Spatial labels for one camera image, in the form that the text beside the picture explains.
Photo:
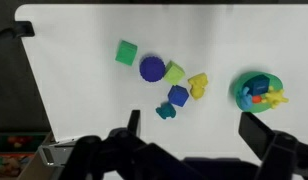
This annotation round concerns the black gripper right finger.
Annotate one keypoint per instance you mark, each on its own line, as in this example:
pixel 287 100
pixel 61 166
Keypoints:
pixel 255 133

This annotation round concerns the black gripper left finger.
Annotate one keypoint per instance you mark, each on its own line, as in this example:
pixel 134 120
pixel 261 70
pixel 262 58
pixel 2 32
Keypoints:
pixel 134 122

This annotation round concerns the teal animal toy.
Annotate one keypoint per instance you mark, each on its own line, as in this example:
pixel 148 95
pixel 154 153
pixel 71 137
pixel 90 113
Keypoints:
pixel 166 110

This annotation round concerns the orange toy in bowl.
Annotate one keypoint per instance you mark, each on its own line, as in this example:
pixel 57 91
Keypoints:
pixel 256 99

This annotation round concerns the light blue toy in bowl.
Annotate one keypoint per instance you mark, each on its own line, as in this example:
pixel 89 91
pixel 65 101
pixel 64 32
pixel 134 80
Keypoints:
pixel 245 99

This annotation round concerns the yellow spiky toy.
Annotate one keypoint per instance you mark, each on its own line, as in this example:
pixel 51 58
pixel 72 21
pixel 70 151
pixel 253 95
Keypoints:
pixel 274 97

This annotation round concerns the green bowl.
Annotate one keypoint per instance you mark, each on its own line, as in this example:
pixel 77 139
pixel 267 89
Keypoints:
pixel 242 81

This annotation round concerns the dark blue block in bowl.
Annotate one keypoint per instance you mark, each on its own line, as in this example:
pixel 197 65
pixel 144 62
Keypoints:
pixel 258 85

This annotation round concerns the blue cube toy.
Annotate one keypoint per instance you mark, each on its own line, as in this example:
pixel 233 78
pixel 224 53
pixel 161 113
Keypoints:
pixel 178 95

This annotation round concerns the purple round gear toy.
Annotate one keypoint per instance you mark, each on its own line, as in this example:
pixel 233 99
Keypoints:
pixel 152 69

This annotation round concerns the lime green cube toy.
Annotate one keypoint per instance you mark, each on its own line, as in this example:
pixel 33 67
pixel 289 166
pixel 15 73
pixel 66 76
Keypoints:
pixel 173 73

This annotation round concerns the dark green cube toy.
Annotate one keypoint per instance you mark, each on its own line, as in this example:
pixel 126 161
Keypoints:
pixel 126 53

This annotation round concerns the yellow animal toy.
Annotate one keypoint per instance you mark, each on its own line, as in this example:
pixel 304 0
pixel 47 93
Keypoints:
pixel 198 84

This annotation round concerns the cardboard box of toys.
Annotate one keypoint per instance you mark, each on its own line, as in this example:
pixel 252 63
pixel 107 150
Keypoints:
pixel 19 156

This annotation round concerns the black clamp bracket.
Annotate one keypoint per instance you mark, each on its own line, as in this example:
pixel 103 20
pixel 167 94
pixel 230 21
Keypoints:
pixel 19 29

